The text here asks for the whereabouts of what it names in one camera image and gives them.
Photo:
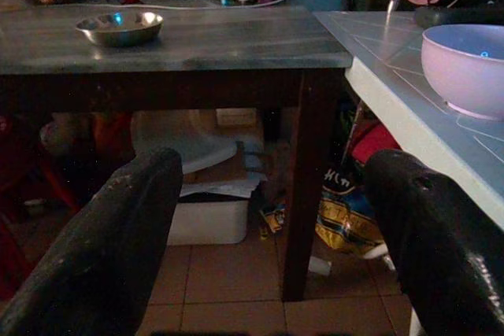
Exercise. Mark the white plastic chair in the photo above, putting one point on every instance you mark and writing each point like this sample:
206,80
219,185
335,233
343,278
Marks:
185,139

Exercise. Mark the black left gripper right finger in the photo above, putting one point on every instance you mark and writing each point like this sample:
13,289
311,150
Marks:
441,249

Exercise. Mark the red bag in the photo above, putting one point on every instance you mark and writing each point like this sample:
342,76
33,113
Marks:
374,143

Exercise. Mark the white plastic storage box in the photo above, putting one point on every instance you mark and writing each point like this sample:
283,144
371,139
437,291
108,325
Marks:
210,218

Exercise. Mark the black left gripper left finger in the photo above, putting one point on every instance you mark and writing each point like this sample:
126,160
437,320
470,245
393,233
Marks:
90,257

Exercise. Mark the yellow printed plastic bag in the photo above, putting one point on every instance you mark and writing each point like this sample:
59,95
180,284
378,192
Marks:
346,218

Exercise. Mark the shallow stainless steel bowl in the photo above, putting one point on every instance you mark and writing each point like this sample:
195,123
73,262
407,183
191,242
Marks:
120,28

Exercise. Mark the dark wooden table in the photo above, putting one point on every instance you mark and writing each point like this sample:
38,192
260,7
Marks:
177,60

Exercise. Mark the white plastic table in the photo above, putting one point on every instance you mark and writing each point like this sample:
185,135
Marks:
413,88

